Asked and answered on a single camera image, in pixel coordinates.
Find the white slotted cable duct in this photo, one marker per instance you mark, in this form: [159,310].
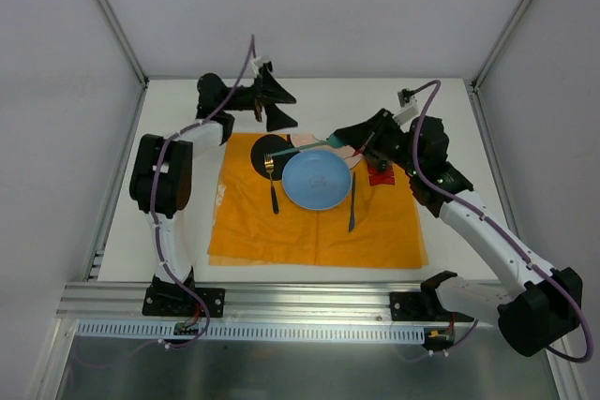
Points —
[145,329]

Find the aluminium frame post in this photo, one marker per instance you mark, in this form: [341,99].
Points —
[502,40]
[106,10]

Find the orange cartoon cloth placemat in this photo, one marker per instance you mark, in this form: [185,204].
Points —
[387,233]

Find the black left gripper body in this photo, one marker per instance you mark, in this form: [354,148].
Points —
[259,103]

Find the right aluminium frame post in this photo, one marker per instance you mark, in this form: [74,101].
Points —
[502,40]

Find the aluminium front rail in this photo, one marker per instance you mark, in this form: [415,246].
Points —
[312,303]

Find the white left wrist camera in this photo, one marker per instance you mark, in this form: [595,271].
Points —
[260,64]

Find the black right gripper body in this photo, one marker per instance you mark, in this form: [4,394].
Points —
[370,136]

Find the teal plastic spoon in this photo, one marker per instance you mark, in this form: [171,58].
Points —
[331,141]

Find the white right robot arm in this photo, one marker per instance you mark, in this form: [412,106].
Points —
[536,304]

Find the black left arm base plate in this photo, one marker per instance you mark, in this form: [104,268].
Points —
[170,301]

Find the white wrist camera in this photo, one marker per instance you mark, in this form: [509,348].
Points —
[260,64]
[408,107]

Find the left aluminium frame post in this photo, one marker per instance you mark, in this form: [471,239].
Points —
[106,10]

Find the light blue plate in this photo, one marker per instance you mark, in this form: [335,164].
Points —
[316,180]

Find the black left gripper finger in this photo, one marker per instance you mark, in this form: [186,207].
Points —
[269,91]
[277,120]

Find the gold fork green handle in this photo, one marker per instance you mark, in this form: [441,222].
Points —
[269,166]

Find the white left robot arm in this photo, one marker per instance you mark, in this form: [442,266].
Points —
[161,179]

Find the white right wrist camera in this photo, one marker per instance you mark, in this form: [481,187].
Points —
[408,107]

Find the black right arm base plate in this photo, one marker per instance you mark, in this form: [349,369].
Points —
[413,306]

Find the blue plastic knife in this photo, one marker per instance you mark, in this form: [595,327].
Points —
[351,224]

